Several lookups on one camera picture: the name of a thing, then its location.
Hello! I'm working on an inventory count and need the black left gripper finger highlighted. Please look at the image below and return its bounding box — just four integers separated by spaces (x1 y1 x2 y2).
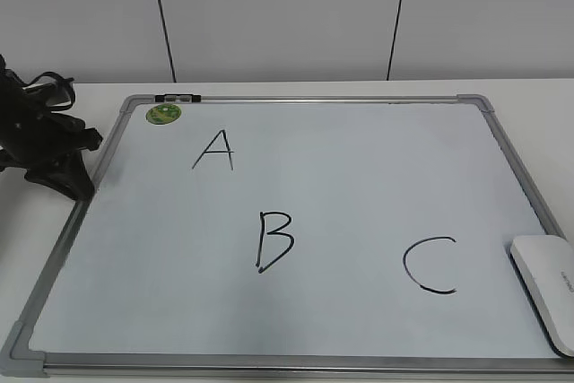
24 156 95 201
47 112 103 152

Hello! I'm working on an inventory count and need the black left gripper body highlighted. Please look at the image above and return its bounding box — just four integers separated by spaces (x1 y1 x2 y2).
1 59 61 170

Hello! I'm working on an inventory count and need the white whiteboard eraser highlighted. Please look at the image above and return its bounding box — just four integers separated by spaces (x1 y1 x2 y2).
510 235 573 357

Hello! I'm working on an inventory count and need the black and silver marker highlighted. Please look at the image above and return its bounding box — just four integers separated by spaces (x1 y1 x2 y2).
154 93 202 103

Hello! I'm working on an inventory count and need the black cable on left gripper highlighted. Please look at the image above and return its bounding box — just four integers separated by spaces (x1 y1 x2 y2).
22 71 77 111

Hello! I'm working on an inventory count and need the white whiteboard with grey frame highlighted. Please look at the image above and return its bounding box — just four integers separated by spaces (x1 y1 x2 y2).
1 95 573 379

